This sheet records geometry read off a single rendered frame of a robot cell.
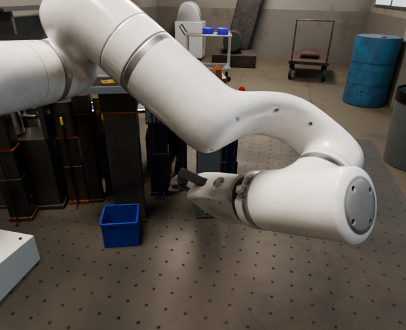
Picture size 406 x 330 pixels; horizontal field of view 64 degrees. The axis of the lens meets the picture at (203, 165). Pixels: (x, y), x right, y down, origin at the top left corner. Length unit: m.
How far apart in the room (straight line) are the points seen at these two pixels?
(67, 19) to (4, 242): 0.71
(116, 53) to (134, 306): 0.64
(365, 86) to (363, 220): 4.71
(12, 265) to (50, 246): 0.15
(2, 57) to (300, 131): 0.40
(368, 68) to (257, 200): 4.65
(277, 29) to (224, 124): 7.89
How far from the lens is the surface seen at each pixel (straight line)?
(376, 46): 4.98
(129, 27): 0.41
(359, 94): 5.10
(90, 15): 0.43
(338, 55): 8.39
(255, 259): 0.99
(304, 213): 0.37
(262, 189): 0.41
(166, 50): 0.40
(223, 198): 0.46
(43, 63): 0.55
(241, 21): 7.84
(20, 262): 1.01
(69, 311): 0.91
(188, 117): 0.37
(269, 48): 8.29
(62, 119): 1.12
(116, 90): 0.89
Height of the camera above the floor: 1.38
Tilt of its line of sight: 28 degrees down
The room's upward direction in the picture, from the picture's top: 1 degrees clockwise
